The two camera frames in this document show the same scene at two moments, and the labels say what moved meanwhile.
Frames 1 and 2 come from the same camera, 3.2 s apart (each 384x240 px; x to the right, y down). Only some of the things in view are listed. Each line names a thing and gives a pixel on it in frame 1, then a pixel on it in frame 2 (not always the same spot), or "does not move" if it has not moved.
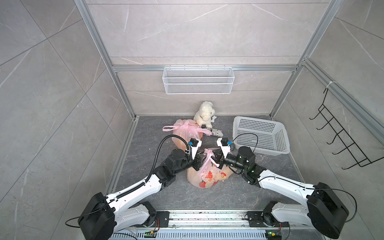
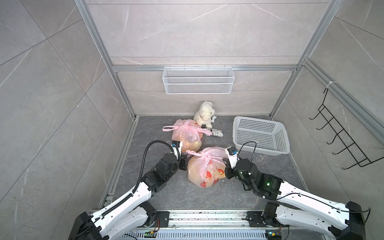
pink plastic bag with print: [187, 129] does not move
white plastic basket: [264, 136] does not move
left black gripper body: [195, 163] to [182, 165]
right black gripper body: [221, 161] to [229, 172]
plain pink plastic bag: [209, 175] does not move
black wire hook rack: [348, 143] does not move
